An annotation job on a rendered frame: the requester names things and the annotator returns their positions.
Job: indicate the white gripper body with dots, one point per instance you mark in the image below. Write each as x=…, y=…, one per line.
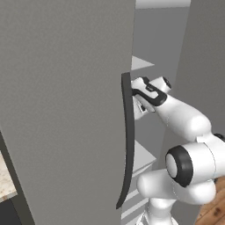
x=137, y=114

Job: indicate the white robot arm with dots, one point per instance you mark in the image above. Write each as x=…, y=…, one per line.
x=187, y=167

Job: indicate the grey freezer door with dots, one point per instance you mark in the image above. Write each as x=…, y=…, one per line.
x=64, y=102

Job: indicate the dark base cupboard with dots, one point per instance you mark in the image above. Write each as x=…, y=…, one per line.
x=8, y=214

